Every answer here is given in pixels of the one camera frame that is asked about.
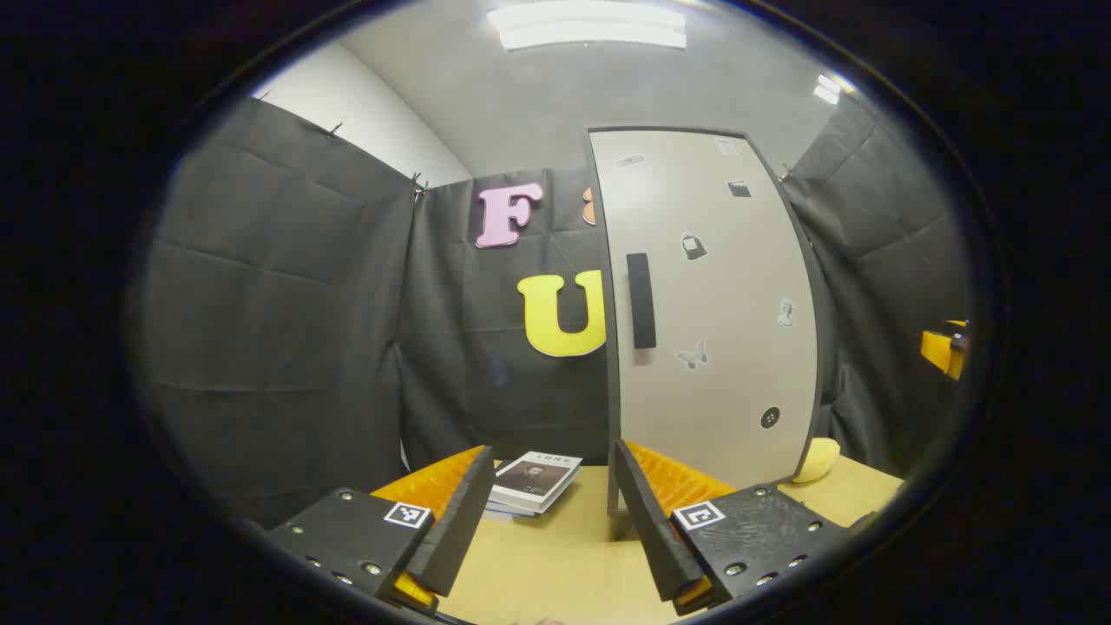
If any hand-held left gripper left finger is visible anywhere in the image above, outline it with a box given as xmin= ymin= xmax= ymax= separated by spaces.
xmin=260 ymin=445 xmax=497 ymax=617

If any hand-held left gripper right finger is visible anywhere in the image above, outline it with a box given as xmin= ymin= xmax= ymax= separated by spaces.
xmin=612 ymin=438 xmax=878 ymax=617

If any long ceiling light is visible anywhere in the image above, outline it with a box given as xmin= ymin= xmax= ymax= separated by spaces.
xmin=486 ymin=0 xmax=688 ymax=51

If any black backdrop cloth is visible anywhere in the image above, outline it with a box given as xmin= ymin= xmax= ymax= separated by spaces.
xmin=143 ymin=94 xmax=970 ymax=530

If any pale yellow bread bun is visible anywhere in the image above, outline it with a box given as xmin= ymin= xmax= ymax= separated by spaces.
xmin=792 ymin=437 xmax=841 ymax=484

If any thick white book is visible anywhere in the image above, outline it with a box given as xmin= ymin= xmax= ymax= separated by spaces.
xmin=484 ymin=488 xmax=548 ymax=521

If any black door handle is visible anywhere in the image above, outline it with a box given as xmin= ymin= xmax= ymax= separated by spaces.
xmin=626 ymin=253 xmax=658 ymax=350

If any grey cabinet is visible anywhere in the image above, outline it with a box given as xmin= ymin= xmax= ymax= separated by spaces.
xmin=587 ymin=127 xmax=838 ymax=541

